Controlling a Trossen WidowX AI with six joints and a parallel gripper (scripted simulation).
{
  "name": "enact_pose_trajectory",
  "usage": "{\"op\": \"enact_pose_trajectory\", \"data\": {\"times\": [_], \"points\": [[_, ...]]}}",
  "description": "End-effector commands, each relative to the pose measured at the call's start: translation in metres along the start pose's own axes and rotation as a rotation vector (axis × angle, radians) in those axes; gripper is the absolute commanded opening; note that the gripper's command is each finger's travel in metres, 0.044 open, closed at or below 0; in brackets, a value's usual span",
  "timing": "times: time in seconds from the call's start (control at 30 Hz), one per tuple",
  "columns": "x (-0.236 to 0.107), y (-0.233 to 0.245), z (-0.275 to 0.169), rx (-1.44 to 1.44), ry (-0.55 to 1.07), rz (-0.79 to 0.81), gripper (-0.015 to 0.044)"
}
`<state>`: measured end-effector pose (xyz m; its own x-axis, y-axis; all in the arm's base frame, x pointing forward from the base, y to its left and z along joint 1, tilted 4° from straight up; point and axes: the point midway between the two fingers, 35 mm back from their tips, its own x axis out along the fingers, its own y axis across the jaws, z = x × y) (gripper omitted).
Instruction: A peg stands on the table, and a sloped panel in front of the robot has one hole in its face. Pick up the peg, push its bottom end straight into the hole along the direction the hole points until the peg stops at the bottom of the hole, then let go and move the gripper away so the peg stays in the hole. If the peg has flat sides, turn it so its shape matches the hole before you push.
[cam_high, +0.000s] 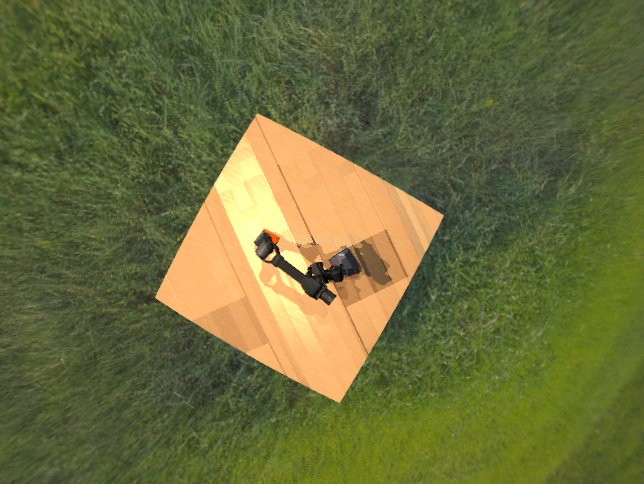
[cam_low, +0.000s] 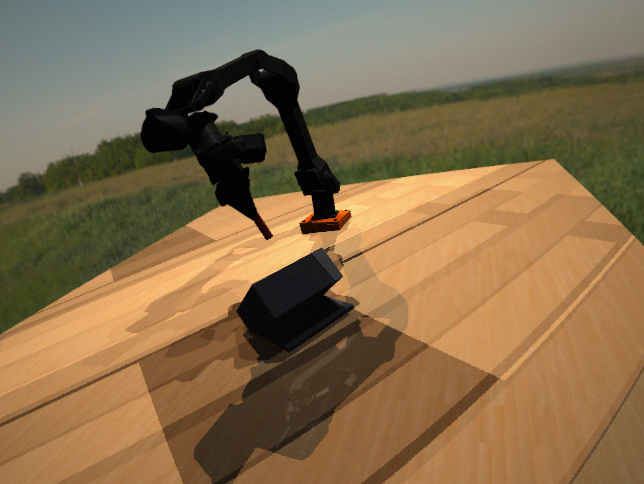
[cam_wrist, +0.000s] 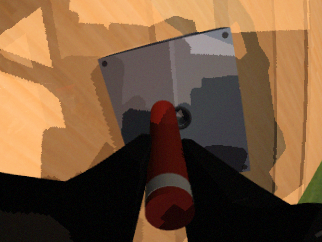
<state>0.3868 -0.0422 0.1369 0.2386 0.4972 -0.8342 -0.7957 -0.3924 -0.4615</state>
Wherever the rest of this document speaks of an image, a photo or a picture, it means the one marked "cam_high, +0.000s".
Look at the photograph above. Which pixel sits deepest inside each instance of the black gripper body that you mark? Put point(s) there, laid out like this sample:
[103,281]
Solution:
[335,274]

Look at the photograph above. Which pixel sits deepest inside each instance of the grey metal panel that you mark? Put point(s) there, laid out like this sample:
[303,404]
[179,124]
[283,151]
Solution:
[345,261]

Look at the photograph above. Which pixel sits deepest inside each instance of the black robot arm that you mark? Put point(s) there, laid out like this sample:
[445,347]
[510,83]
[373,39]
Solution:
[312,287]

